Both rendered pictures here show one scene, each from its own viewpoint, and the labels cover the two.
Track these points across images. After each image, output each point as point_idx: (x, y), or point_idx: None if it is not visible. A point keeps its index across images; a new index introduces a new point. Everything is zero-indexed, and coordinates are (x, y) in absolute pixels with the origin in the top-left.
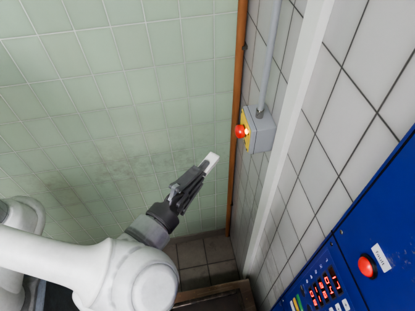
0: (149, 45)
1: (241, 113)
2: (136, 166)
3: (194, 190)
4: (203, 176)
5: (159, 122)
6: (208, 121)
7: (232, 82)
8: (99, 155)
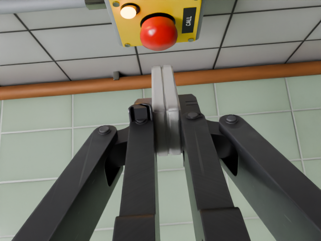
0: (110, 229)
1: (133, 44)
2: None
3: (202, 165)
4: (173, 117)
5: None
6: (291, 123)
7: (195, 87)
8: None
